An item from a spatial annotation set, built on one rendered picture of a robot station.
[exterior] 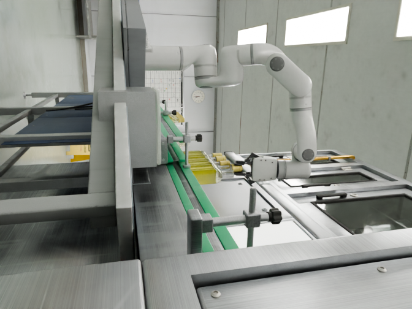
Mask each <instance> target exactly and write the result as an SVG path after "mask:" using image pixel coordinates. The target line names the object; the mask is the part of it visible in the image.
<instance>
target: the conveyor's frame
mask: <svg viewBox="0 0 412 309"><path fill-rule="evenodd" d="M147 170H148V175H149V178H150V183H151V184H146V185H133V186H132V194H133V204H134V222H135V237H136V245H137V259H139V260H140V261H141V263H142V262H143V261H144V260H146V259H154V258H164V257H170V256H180V255H186V254H187V214H186V212H185V209H184V207H183V204H182V202H181V200H180V197H179V195H178V193H177V190H176V188H175V185H174V183H173V181H172V178H171V176H170V173H169V171H168V168H167V166H166V164H160V165H157V167H147Z"/></svg>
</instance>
